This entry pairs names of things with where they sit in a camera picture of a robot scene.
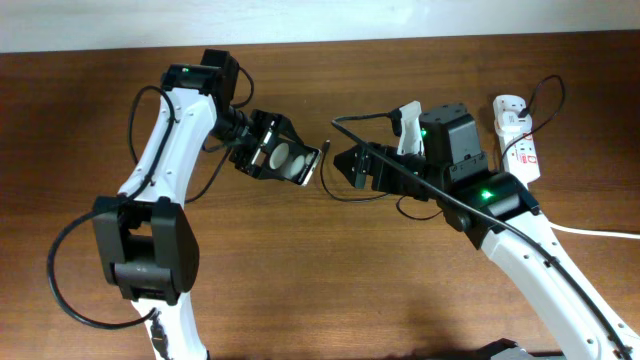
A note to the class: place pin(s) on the black smartphone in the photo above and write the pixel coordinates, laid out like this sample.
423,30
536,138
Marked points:
297,162

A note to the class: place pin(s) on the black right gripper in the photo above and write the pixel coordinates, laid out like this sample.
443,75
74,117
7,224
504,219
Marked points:
367,164

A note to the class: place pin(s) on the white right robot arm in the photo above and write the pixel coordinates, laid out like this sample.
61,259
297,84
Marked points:
439,156

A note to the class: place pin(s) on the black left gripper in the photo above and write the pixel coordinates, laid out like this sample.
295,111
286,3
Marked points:
244,159

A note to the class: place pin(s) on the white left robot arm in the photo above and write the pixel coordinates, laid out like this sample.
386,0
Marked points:
146,245

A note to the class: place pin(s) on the white USB charger adapter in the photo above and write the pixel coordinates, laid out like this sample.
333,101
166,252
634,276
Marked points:
511,124

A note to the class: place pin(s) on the white power strip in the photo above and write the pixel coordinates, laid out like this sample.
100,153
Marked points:
520,157

